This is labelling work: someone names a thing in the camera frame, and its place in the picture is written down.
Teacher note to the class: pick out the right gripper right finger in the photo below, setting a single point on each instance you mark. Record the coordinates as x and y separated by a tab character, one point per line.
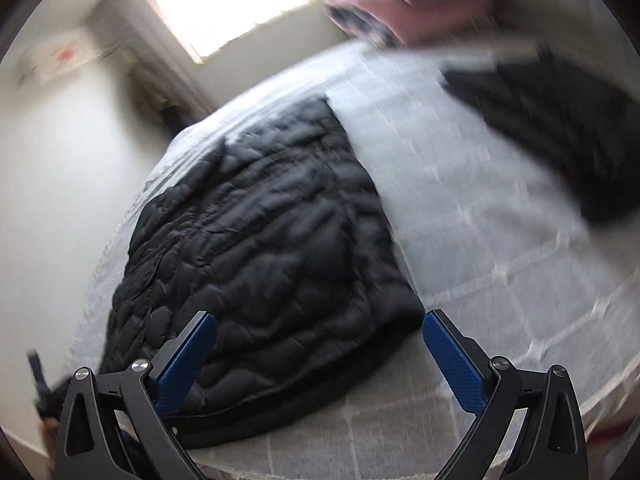
551	442

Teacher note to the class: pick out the black quilted down jacket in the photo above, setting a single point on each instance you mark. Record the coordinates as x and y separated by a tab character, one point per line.
281	236

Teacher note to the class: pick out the folded black garment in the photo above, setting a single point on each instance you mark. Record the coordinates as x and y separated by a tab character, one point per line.
582	126

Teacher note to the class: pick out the folded pink grey quilt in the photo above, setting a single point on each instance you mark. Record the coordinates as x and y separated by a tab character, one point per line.
384	23

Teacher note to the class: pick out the grey lace bedspread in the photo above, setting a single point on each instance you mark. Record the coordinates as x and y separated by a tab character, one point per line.
478	229

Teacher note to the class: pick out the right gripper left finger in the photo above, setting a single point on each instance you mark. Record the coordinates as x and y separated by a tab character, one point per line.
113	425

